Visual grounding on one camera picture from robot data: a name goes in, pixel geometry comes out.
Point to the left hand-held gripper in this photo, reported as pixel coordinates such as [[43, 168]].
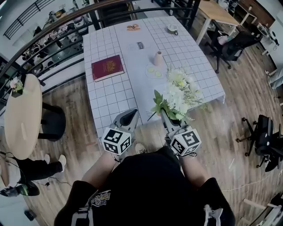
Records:
[[116, 141]]

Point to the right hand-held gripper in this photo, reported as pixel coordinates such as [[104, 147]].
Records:
[[185, 142]]

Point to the white flowers bunch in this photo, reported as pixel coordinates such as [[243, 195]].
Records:
[[177, 95]]

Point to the pink vase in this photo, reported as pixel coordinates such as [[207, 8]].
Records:
[[158, 59]]

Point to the person's left forearm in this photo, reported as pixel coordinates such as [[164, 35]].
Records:
[[99, 170]]

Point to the person's right forearm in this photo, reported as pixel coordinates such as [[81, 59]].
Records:
[[194, 174]]

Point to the pink flowers in black pot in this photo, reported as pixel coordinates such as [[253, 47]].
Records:
[[17, 87]]

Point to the person's black shorts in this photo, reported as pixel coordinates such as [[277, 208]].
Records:
[[165, 151]]

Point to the table with white checked cloth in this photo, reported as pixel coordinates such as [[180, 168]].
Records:
[[110, 97]]

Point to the person's left shoe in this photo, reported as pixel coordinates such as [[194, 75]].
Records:
[[141, 149]]

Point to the dark red book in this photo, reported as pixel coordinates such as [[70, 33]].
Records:
[[107, 68]]

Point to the white stick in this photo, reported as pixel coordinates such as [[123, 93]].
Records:
[[231, 163]]

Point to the person's black t-shirt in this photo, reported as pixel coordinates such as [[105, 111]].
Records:
[[150, 189]]

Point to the black round stool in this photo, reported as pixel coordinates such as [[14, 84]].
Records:
[[54, 123]]

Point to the black office chair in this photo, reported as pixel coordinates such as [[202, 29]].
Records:
[[265, 136], [236, 46]]

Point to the white cup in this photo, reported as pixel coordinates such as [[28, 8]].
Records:
[[172, 27]]

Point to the pink bag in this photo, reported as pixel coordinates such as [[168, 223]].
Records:
[[222, 39]]

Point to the round beige side table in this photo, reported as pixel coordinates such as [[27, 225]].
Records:
[[22, 123]]

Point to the clutter of items beyond railing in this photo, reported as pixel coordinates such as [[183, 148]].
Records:
[[50, 44]]

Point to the black railing with wooden handrail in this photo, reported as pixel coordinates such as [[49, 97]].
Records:
[[55, 24]]

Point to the wooden desk with white legs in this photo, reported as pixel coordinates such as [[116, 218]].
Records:
[[216, 11]]

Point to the green and black device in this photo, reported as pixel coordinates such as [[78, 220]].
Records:
[[24, 189]]

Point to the small black box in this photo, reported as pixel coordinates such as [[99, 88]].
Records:
[[29, 215]]

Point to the black metal stair railing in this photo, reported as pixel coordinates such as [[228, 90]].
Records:
[[24, 17]]

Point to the white frame desk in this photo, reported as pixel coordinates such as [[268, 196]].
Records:
[[254, 203]]

